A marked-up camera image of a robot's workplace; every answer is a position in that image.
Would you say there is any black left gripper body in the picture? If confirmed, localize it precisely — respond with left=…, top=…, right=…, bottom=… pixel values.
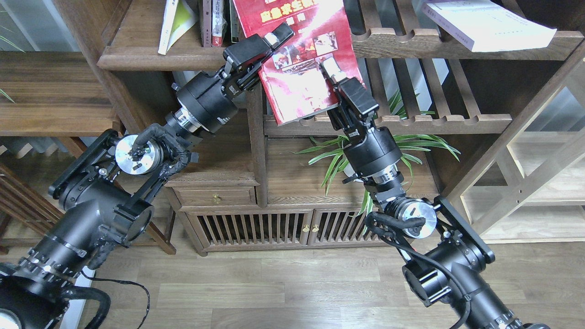
left=173, top=36, right=275, bottom=133

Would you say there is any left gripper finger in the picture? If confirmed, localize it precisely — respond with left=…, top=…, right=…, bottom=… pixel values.
left=265, top=23, right=295, bottom=48

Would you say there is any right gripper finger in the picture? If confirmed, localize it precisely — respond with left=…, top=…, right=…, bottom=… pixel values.
left=322, top=58, right=349, bottom=90

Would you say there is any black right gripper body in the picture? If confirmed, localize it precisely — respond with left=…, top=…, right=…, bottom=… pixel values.
left=328, top=78, right=402, bottom=181

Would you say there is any yellow green book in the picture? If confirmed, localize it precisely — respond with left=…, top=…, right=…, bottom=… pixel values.
left=158, top=0, right=198, bottom=55

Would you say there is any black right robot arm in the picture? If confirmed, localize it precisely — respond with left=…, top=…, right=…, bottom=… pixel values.
left=320, top=58, right=547, bottom=329

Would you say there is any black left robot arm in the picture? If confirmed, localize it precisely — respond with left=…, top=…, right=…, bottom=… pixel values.
left=1, top=23, right=294, bottom=329

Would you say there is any light wooden shelf unit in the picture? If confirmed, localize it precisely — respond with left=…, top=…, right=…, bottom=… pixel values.
left=449, top=60, right=585, bottom=244

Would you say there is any potted spider plant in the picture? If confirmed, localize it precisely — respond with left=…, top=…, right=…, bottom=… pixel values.
left=293, top=90, right=461, bottom=194

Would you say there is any upright dark book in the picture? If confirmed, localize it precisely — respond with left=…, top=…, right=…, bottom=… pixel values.
left=229, top=0, right=241, bottom=44

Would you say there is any upright red white book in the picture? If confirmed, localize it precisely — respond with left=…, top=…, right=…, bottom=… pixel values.
left=211, top=0, right=226, bottom=48

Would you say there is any upright pink spine book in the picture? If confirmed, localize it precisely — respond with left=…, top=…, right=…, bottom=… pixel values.
left=199, top=0, right=213, bottom=48

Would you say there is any right slatted cabinet door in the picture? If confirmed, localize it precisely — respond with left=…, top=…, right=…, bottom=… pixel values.
left=307, top=208, right=385, bottom=248

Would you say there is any slatted cabinet door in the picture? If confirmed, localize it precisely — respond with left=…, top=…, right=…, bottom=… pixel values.
left=307, top=208, right=385, bottom=248
left=185, top=210, right=314, bottom=253

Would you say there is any dark wooden bookshelf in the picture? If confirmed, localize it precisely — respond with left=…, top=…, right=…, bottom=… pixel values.
left=54, top=0, right=584, bottom=256

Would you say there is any left slatted cabinet door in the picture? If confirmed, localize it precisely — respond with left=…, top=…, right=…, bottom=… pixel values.
left=185, top=210, right=314, bottom=253

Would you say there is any white lavender book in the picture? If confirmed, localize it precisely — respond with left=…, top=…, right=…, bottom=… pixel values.
left=421, top=0, right=557, bottom=53

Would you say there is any dark wooden side table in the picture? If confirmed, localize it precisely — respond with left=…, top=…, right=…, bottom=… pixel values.
left=0, top=51, right=176, bottom=255

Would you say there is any dark wooden slatted rack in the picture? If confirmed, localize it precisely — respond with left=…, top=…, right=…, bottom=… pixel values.
left=1, top=163, right=64, bottom=255

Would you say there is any white metal leg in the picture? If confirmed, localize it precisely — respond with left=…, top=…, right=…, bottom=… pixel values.
left=57, top=267, right=96, bottom=329

